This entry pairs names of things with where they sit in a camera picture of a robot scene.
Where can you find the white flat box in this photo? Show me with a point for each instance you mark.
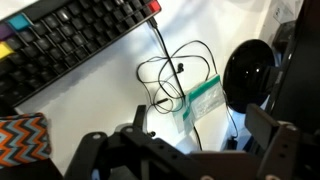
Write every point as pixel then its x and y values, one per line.
pixel 281 11

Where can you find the black monitor with round base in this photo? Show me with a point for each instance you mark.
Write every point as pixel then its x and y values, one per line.
pixel 248 76

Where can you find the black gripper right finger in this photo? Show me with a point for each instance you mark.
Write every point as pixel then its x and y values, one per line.
pixel 290 153

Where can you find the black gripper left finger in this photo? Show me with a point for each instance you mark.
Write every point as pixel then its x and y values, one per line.
pixel 110 156

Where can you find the black keyboard with coloured keys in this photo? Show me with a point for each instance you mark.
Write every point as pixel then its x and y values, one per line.
pixel 60 43

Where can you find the clear plastic bag green strip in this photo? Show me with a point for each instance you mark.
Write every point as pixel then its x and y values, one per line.
pixel 203 100

